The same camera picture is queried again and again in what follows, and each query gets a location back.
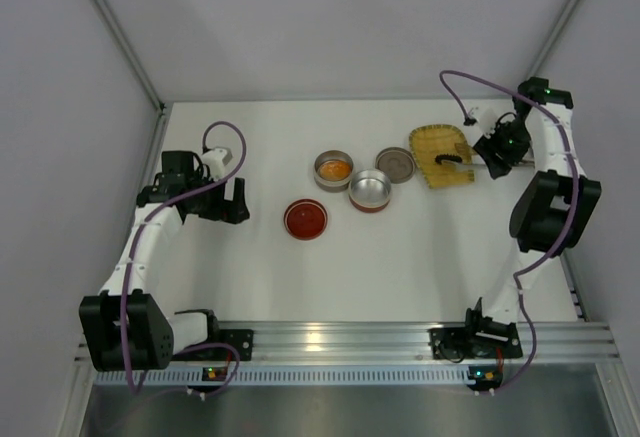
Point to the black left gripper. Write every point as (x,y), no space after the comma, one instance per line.
(228,205)

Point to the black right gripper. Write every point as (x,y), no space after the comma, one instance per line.
(491,155)

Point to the red round lid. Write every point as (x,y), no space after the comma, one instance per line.
(305,219)

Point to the metal tongs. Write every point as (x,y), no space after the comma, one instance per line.
(495,169)

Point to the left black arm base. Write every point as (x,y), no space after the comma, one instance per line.
(230,344)

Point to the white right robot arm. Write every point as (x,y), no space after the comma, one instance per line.
(549,217)

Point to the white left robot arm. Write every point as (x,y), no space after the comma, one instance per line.
(123,324)

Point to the red-based metal lunch tin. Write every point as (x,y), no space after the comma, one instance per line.
(370,190)

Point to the woven bamboo tray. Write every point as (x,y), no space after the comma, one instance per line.
(436,150)

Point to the grey tin with orange food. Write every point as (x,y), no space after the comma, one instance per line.
(333,170)

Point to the grey round lid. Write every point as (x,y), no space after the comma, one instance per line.
(397,163)

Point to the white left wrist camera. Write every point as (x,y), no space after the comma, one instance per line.
(217,160)

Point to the aluminium mounting rail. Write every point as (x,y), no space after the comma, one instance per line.
(408,343)

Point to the right aluminium frame post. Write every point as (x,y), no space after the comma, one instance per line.
(560,24)

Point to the aluminium frame post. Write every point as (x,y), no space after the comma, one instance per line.
(118,35)
(560,24)

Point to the slotted grey cable duct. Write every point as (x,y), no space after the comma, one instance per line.
(248,375)

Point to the left aluminium frame post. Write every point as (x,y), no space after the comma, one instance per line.
(118,35)

